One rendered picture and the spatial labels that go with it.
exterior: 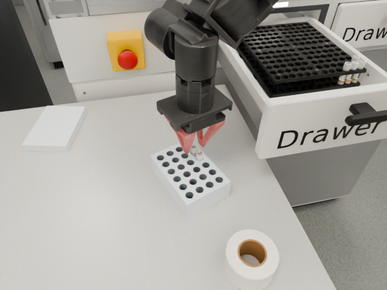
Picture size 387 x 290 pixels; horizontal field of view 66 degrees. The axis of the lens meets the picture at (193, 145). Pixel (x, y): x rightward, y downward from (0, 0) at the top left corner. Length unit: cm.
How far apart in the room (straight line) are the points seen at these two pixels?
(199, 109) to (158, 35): 12
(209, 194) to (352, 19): 57
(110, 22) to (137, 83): 16
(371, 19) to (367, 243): 95
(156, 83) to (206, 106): 34
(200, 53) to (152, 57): 35
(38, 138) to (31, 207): 15
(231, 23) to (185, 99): 12
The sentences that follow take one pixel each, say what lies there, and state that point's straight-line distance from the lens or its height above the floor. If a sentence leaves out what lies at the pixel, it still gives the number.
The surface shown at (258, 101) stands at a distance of 51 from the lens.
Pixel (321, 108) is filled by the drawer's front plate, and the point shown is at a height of 91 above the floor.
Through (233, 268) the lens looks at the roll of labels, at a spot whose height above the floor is 80.
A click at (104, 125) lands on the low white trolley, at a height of 76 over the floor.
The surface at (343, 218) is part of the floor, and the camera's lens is 154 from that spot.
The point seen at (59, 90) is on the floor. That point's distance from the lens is 232.
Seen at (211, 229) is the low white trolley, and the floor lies 76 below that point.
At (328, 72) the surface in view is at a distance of 59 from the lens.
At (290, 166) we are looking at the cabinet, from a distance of 116.
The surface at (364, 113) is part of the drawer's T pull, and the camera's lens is 49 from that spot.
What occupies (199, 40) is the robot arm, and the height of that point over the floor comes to 101.
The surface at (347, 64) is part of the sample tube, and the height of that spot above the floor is 91.
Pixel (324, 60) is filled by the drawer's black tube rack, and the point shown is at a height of 90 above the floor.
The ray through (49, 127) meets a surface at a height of 78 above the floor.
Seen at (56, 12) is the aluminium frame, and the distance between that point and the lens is 69.
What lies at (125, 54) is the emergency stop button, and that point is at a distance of 64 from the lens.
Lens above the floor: 117
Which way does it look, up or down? 44 degrees down
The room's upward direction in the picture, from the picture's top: straight up
